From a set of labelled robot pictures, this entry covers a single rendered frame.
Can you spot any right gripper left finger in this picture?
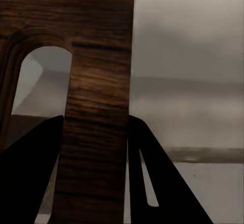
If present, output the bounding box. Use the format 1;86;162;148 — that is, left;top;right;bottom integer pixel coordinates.
0;115;64;224

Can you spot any cutting board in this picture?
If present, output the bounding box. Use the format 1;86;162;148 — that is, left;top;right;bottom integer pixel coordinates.
0;0;134;224

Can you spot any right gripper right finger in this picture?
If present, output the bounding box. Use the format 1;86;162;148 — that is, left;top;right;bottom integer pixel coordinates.
128;116;213;224

